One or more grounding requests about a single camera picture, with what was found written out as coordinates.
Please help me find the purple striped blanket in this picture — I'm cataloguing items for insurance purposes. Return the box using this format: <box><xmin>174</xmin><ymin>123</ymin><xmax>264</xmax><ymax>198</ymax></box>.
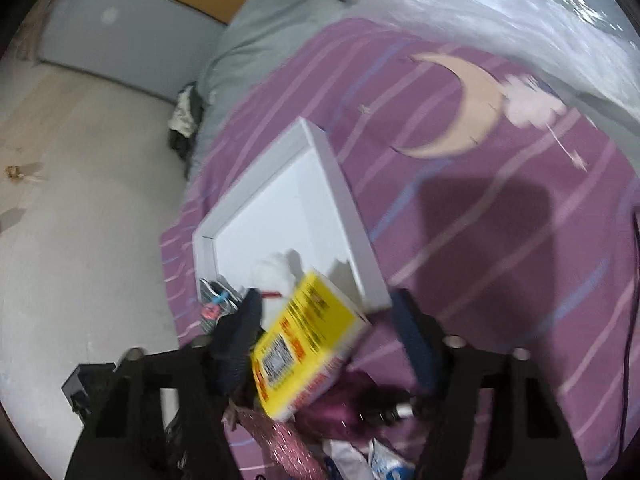
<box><xmin>160</xmin><ymin>17</ymin><xmax>640</xmax><ymax>480</ymax></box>

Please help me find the white shallow cardboard box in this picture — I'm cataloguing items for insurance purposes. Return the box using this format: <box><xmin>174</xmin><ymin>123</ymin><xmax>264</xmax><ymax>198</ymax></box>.
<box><xmin>192</xmin><ymin>116</ymin><xmax>393</xmax><ymax>311</ymax></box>

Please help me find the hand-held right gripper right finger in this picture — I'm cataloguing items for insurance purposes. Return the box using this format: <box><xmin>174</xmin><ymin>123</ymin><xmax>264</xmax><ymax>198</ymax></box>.
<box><xmin>390</xmin><ymin>287</ymin><xmax>588</xmax><ymax>480</ymax></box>

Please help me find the grey plaid cloth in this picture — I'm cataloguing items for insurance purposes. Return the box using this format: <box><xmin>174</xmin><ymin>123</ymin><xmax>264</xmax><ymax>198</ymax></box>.
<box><xmin>199</xmin><ymin>279</ymin><xmax>246</xmax><ymax>336</ymax></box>

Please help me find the blue printed packet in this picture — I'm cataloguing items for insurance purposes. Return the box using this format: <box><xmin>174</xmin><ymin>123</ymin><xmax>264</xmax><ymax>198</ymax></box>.
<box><xmin>367</xmin><ymin>437</ymin><xmax>416</xmax><ymax>480</ymax></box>

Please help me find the grey padded headboard panel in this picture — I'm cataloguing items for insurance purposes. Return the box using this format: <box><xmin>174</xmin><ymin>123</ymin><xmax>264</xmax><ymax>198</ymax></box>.
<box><xmin>37</xmin><ymin>0</ymin><xmax>226</xmax><ymax>103</ymax></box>

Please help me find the clear plastic sheet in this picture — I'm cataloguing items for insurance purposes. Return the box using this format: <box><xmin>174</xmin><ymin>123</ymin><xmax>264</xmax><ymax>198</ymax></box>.
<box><xmin>345</xmin><ymin>0</ymin><xmax>640</xmax><ymax>126</ymax></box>

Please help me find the black cable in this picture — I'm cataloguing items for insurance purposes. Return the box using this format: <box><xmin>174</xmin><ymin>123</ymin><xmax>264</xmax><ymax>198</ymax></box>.
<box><xmin>617</xmin><ymin>210</ymin><xmax>640</xmax><ymax>461</ymax></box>

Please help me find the dark clothes pile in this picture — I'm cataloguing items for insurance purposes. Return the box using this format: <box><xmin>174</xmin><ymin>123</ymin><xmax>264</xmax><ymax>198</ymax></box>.
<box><xmin>167</xmin><ymin>82</ymin><xmax>208</xmax><ymax>153</ymax></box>

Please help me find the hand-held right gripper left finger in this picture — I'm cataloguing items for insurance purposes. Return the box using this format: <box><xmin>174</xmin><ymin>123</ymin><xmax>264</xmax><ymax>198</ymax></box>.
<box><xmin>65</xmin><ymin>287</ymin><xmax>264</xmax><ymax>480</ymax></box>

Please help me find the purple spray bottle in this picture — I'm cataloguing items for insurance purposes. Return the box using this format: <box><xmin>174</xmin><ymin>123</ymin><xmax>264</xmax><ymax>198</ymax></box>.
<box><xmin>322</xmin><ymin>439</ymin><xmax>371</xmax><ymax>480</ymax></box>

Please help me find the grey bedsheet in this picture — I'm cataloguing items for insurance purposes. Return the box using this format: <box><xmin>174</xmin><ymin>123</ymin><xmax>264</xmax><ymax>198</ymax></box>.
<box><xmin>187</xmin><ymin>0</ymin><xmax>351</xmax><ymax>181</ymax></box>

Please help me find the white fluffy toy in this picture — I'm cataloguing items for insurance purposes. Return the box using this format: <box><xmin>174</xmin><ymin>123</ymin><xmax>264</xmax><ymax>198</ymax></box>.
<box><xmin>252</xmin><ymin>250</ymin><xmax>306</xmax><ymax>296</ymax></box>

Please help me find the magenta bottle with black cap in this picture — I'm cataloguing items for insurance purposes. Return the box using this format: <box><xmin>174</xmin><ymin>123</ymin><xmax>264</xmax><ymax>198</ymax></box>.
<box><xmin>300</xmin><ymin>370</ymin><xmax>418</xmax><ymax>441</ymax></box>

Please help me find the pink glitter cloth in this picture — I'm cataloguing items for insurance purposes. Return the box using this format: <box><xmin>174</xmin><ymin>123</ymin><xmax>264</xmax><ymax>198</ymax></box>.
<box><xmin>227</xmin><ymin>405</ymin><xmax>328</xmax><ymax>480</ymax></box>

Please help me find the yellow printed packet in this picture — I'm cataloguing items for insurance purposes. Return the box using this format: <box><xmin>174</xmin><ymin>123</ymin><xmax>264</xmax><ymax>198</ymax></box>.
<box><xmin>250</xmin><ymin>269</ymin><xmax>373</xmax><ymax>422</ymax></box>

